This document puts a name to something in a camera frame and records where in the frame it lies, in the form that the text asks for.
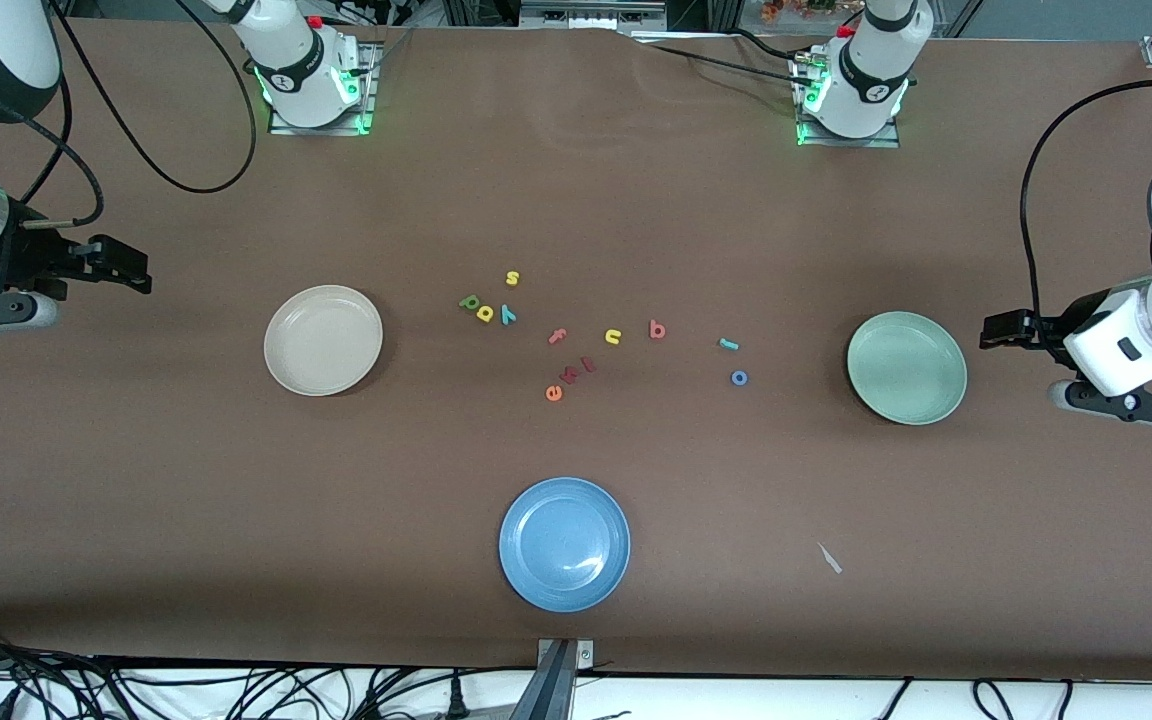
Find grey metal camera post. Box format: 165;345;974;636
511;638;597;720

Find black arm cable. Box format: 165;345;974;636
0;0;259;231
1021;80;1152;346

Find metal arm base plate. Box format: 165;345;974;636
794;50;902;149
268;40;382;137

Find blue round plate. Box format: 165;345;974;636
498;476;631;613

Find beige round plate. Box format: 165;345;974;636
263;285;384;397

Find black looped floor cable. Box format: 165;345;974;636
971;678;1074;720

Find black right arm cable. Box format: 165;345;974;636
0;0;259;231

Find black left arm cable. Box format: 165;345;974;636
1021;80;1152;346

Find black floor cable tangle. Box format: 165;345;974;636
0;620;537;720

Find brown table cover sheet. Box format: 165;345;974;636
0;18;1152;683

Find green round plate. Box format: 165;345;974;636
846;311;968;426

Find orange dried flowers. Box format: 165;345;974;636
759;0;837;25

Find grey power strip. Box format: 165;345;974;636
519;0;669;33

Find black base power cable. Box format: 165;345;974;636
636;28;822;86

